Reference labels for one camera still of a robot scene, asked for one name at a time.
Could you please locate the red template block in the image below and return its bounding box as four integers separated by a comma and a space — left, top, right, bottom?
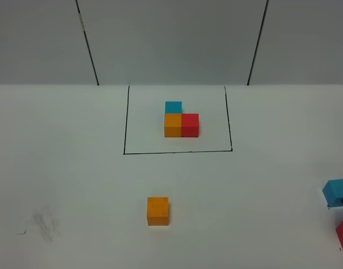
181, 113, 200, 137

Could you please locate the orange template block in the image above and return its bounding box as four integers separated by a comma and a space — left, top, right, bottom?
164, 113, 182, 137

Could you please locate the blue template block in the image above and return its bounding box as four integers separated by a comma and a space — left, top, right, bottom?
165, 101, 182, 114

